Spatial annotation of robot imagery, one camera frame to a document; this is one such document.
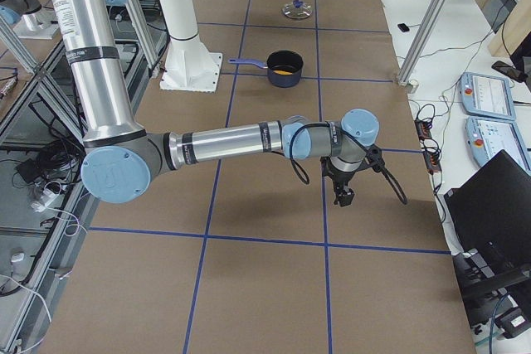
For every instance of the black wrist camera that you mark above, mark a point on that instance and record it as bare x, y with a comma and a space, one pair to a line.
374, 156

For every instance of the upper teach pendant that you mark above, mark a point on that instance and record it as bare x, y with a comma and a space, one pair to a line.
488, 96

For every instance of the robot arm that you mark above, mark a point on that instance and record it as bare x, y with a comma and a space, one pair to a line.
122, 158

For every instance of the black monitor stand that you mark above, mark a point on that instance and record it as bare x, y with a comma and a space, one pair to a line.
493, 288

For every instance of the yellow corn cob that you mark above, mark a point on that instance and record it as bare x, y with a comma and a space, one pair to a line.
282, 72

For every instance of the black phone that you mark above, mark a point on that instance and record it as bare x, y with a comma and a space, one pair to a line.
509, 71

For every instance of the small black device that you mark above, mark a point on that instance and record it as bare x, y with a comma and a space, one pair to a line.
403, 27

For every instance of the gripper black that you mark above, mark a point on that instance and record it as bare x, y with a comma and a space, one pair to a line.
343, 176

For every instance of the black laptop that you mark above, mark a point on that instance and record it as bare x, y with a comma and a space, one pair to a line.
493, 207

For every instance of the teach pendant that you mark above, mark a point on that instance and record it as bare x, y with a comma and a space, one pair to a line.
487, 137
488, 96

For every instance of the lower teach pendant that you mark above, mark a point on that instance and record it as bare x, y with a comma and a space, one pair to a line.
487, 137

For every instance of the orange black power strip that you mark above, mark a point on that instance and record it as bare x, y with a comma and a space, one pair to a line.
430, 148

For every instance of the dark blue saucepan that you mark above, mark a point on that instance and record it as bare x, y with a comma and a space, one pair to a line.
283, 68

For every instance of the glass pot lid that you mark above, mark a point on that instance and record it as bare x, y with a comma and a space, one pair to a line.
297, 10

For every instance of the aluminium frame post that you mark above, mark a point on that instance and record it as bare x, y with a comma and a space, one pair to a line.
426, 27

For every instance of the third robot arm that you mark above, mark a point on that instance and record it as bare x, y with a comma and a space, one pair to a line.
29, 19

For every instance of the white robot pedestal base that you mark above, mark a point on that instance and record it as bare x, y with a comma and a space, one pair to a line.
189, 65

